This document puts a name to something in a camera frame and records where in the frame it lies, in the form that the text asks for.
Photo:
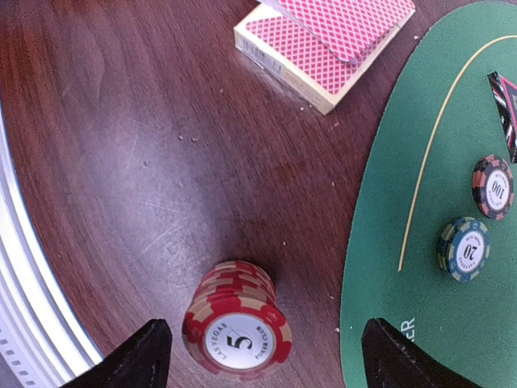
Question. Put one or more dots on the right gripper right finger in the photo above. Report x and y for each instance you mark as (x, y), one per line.
(392, 360)

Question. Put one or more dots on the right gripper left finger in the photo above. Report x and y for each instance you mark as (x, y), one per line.
(142, 360)

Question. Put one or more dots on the red 5 chip stack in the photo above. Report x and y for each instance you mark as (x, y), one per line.
(233, 327)

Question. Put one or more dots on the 20 chips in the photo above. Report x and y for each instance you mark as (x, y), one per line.
(463, 248)

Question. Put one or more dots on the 100 chips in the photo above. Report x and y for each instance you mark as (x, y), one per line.
(493, 187)

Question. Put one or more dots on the red black triangular dealer button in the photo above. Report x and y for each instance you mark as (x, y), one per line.
(504, 93)

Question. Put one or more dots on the red-backed playing card deck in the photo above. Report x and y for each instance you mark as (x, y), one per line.
(345, 27)

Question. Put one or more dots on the round green poker mat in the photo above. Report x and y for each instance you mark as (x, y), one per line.
(439, 121)

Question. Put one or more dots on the card deck box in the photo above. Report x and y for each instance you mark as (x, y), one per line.
(283, 49)

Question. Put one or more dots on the front aluminium rail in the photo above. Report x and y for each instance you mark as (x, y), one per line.
(42, 341)

